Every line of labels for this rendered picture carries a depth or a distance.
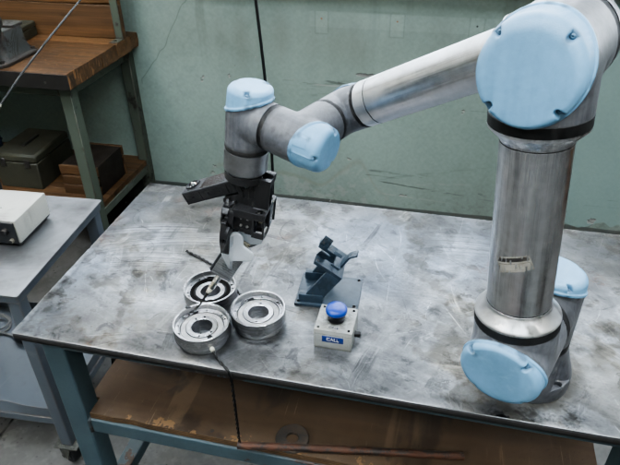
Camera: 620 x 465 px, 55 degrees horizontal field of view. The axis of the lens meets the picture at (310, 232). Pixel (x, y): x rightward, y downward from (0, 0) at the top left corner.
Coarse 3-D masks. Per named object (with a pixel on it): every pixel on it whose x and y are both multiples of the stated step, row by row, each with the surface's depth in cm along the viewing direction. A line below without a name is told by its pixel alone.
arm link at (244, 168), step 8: (224, 152) 99; (224, 160) 100; (232, 160) 98; (240, 160) 97; (248, 160) 97; (256, 160) 98; (264, 160) 99; (224, 168) 101; (232, 168) 99; (240, 168) 98; (248, 168) 98; (256, 168) 99; (264, 168) 100; (240, 176) 99; (248, 176) 99; (256, 176) 100
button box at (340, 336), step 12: (324, 312) 112; (348, 312) 112; (324, 324) 109; (336, 324) 109; (348, 324) 109; (324, 336) 109; (336, 336) 108; (348, 336) 107; (360, 336) 111; (336, 348) 110; (348, 348) 109
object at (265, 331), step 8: (240, 296) 117; (248, 296) 118; (256, 296) 118; (264, 296) 118; (272, 296) 118; (232, 304) 115; (240, 304) 116; (256, 304) 116; (264, 304) 116; (280, 304) 116; (232, 312) 115; (248, 312) 115; (256, 312) 117; (264, 312) 117; (272, 312) 114; (280, 312) 114; (232, 320) 112; (248, 320) 113; (256, 320) 113; (264, 320) 113; (280, 320) 112; (240, 328) 111; (248, 328) 110; (256, 328) 110; (264, 328) 110; (272, 328) 111; (280, 328) 115; (248, 336) 112; (256, 336) 111; (264, 336) 112; (272, 336) 113
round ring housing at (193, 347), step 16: (208, 304) 115; (176, 320) 112; (192, 320) 113; (208, 320) 113; (224, 320) 113; (176, 336) 108; (192, 336) 109; (224, 336) 109; (192, 352) 109; (208, 352) 109
